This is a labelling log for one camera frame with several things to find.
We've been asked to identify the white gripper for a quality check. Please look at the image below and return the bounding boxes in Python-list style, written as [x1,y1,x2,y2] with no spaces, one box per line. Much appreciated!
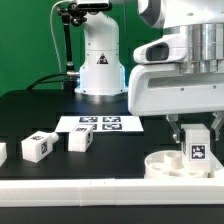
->
[128,34,224,143]

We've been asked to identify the white round stool seat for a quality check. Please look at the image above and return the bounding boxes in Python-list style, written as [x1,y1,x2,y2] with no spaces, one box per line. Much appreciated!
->
[144,150,224,179]

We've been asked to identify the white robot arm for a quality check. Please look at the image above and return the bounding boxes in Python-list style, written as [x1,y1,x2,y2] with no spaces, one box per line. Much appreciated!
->
[128,0,224,137]

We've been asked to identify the white marker sheet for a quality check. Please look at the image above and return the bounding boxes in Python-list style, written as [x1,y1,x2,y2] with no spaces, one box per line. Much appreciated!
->
[55,116,143,133]

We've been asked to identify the white L-shaped fence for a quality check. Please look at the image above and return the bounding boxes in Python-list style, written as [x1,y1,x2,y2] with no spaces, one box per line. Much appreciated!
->
[0,156,224,208]

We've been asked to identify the white block at left edge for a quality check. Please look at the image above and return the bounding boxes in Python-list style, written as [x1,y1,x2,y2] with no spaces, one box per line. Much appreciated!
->
[0,143,7,167]

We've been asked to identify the black cables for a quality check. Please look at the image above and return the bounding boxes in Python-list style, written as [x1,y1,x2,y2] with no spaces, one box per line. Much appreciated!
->
[26,73,80,91]

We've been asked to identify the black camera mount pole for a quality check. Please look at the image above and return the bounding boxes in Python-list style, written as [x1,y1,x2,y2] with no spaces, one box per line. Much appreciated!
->
[57,3,87,92]

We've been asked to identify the white cable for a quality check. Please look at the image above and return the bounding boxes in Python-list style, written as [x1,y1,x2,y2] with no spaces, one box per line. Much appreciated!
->
[49,0,72,74]

